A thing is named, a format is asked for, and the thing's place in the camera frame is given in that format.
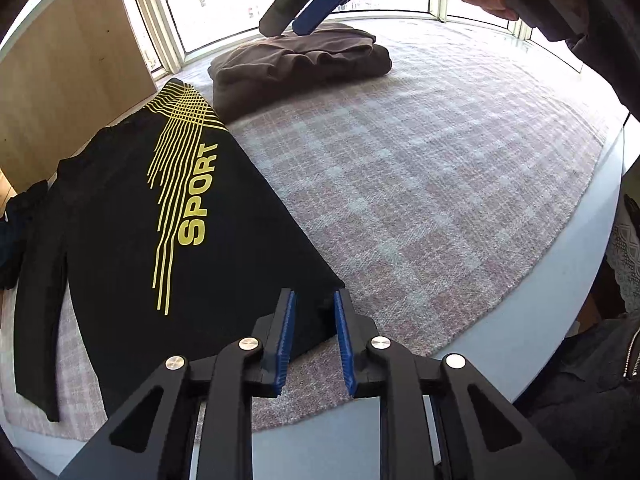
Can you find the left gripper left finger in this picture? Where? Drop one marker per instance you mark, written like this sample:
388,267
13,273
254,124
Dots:
192,418

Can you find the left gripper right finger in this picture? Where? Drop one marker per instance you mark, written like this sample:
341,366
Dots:
439,419

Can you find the black sport shirt yellow print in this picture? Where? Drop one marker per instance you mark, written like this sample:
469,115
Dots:
167,241

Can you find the black jacket with zipper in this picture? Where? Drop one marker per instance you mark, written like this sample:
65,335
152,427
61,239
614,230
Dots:
585,401

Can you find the folded brown garment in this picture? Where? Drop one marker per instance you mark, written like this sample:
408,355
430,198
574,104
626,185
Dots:
262,72

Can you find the pink plaid table cloth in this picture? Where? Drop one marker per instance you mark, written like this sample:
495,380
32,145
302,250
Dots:
431,192

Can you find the large light plywood board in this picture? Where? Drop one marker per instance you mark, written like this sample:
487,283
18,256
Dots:
69,68

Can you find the dark navy garment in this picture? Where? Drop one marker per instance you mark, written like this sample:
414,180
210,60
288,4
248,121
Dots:
19,214

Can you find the white lace cloth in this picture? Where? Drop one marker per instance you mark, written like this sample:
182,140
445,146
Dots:
623,251

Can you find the white window frame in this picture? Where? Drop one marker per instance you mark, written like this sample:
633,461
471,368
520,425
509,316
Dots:
300,10

